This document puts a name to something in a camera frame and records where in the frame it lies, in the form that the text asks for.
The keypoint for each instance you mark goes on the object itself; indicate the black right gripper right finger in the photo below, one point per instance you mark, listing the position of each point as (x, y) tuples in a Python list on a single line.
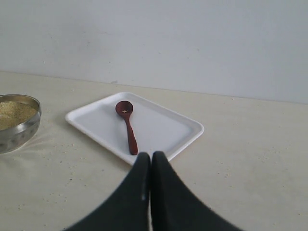
[(174, 207)]

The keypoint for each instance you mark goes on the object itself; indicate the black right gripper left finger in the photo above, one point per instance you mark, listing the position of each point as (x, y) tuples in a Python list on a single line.
[(126, 209)]

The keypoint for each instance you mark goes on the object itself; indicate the dark red wooden spoon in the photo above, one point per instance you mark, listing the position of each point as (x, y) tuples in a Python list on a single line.
[(124, 109)]

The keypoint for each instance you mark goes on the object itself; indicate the white rectangular plastic tray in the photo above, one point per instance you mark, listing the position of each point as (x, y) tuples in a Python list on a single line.
[(156, 128)]

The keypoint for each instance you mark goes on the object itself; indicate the steel bowl of millet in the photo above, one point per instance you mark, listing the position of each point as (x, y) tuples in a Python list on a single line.
[(20, 117)]

